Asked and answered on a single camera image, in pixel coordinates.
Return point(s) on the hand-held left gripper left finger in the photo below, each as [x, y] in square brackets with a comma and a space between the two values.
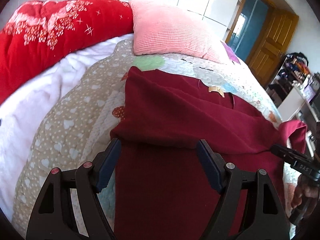
[110, 163]

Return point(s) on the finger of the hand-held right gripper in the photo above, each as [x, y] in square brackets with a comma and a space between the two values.
[287, 152]

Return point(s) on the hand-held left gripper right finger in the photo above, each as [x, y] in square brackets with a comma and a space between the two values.
[208, 166]

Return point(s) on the maroon knit garment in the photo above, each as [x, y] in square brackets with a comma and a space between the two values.
[175, 110]

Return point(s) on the person's right hand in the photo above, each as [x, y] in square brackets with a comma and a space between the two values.
[308, 192]

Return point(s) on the white desk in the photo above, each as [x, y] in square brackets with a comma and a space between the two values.
[290, 102]

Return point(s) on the heart print quilted bedspread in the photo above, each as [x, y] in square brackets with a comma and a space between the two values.
[70, 120]

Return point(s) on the desk clock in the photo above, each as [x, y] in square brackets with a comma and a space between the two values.
[317, 83]

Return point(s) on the cluttered storage shelf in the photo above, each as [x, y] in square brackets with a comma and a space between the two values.
[292, 67]

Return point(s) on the white fluffy blanket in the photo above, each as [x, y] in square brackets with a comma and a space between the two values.
[30, 110]

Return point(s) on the wooden door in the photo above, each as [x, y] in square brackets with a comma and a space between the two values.
[272, 47]

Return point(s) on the purple cloth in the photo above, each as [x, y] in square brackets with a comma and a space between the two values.
[231, 53]

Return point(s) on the red floral quilt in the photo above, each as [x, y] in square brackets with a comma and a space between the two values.
[37, 50]

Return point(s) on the blue glass door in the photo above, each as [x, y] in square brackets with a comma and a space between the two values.
[250, 22]

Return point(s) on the pink ribbed pillow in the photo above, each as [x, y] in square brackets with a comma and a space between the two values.
[165, 30]

